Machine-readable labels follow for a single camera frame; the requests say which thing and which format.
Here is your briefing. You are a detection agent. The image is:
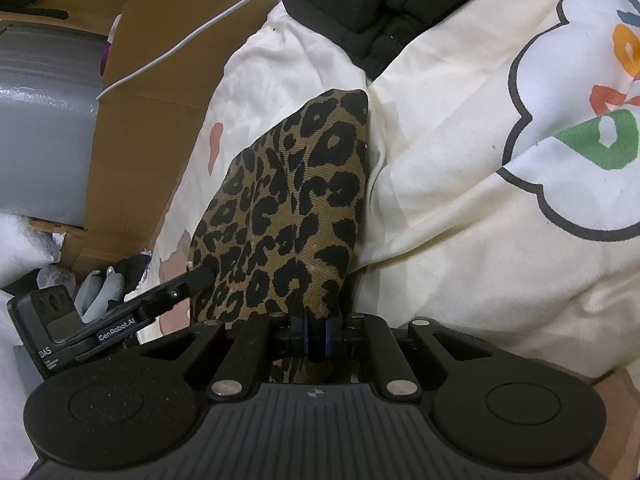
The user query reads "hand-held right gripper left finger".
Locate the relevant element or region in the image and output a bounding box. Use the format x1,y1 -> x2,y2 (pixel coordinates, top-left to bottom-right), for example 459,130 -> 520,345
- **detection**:
132,312 -> 317,398

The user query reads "grey blue plush toy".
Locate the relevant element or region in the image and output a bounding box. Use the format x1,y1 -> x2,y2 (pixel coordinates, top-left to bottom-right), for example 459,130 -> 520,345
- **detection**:
75,266 -> 126,323

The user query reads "grey plastic wrapped box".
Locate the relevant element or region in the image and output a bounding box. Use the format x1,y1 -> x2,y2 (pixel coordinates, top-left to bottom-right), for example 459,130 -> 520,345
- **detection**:
0,22 -> 108,228

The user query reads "leopard print skirt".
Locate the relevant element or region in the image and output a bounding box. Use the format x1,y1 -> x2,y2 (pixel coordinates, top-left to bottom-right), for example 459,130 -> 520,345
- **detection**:
189,88 -> 371,386

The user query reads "white plastic bag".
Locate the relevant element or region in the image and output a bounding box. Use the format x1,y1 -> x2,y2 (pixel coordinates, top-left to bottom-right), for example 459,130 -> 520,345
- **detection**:
0,210 -> 68,291

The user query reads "black folded garment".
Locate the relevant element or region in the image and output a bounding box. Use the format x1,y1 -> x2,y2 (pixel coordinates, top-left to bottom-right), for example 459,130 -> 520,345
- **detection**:
280,0 -> 588,81

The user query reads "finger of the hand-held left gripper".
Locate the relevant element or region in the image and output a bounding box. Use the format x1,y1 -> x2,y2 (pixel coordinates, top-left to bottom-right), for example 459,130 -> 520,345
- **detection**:
142,266 -> 217,313

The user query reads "white cable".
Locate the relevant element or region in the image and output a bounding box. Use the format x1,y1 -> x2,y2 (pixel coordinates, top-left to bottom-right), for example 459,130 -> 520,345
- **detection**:
95,0 -> 286,102

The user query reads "cream printed blanket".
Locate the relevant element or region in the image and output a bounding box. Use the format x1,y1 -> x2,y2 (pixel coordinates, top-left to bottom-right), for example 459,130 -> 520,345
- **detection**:
142,0 -> 640,480

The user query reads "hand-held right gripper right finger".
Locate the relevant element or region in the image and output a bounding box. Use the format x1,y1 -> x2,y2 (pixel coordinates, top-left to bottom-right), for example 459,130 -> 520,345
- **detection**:
316,312 -> 506,398

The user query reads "crumpled clear plastic bag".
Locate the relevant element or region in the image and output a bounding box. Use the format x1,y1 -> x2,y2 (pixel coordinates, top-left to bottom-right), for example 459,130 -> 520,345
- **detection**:
37,265 -> 77,292

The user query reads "brown cardboard sheet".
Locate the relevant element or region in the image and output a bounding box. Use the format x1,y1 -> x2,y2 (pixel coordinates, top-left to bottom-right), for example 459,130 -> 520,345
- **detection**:
0,0 -> 281,283

